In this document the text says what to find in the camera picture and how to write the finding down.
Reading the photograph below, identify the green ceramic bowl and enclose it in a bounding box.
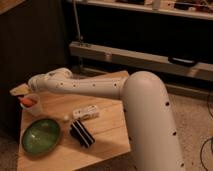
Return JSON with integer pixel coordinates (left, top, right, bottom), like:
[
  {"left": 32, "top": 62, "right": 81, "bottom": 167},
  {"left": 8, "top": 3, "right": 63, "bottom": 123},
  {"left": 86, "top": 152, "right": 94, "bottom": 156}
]
[{"left": 21, "top": 118, "right": 61, "bottom": 156}]

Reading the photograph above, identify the black case handle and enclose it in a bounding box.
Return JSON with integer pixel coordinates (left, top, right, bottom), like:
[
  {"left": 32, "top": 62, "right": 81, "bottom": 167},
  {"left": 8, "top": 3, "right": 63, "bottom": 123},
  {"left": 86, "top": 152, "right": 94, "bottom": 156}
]
[{"left": 168, "top": 57, "right": 198, "bottom": 67}]

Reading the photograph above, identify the black cable on floor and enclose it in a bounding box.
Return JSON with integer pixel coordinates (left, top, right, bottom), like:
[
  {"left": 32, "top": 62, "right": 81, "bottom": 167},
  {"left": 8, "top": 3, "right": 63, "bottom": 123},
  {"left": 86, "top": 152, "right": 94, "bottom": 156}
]
[{"left": 199, "top": 94, "right": 213, "bottom": 171}]

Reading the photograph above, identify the white shelf ledge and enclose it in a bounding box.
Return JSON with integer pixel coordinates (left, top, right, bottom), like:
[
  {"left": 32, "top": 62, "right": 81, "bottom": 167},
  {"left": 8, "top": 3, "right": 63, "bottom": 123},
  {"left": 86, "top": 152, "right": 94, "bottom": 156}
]
[{"left": 66, "top": 0, "right": 213, "bottom": 22}]

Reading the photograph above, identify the metal pole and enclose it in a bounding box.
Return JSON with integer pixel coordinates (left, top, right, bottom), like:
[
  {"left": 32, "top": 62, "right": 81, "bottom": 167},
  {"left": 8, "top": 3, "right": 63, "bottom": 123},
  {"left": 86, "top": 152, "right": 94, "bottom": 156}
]
[{"left": 72, "top": 0, "right": 83, "bottom": 72}]

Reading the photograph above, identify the black striped box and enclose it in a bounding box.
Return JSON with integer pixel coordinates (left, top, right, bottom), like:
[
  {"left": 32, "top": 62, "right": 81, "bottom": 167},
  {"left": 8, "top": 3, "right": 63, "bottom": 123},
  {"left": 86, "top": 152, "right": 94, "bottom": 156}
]
[{"left": 70, "top": 120, "right": 95, "bottom": 148}]

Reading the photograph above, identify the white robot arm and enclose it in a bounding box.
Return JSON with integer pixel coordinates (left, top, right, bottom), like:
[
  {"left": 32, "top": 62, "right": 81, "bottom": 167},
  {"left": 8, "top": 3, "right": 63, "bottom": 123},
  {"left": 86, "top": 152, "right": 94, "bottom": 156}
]
[{"left": 10, "top": 68, "right": 186, "bottom": 171}]

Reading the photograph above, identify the white rectangular box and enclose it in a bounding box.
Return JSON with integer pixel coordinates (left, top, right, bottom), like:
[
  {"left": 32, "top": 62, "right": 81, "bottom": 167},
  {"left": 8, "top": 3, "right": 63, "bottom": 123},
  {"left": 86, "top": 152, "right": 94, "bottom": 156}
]
[{"left": 72, "top": 105, "right": 99, "bottom": 120}]

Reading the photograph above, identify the white ceramic cup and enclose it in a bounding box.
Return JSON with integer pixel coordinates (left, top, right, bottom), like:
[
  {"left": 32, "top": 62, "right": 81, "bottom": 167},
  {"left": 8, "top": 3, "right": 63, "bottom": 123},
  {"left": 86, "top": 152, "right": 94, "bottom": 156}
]
[{"left": 19, "top": 94, "right": 43, "bottom": 116}]

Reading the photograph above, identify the wooden table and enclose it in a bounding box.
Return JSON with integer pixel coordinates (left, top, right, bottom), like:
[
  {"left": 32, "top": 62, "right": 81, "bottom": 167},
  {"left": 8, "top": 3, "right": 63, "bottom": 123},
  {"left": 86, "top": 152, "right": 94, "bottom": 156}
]
[{"left": 16, "top": 70, "right": 132, "bottom": 171}]

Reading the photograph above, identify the grey metal case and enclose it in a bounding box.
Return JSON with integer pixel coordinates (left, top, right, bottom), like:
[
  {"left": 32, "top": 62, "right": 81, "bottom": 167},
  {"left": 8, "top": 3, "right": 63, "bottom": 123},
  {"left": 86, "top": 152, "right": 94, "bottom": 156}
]
[{"left": 69, "top": 41, "right": 213, "bottom": 82}]

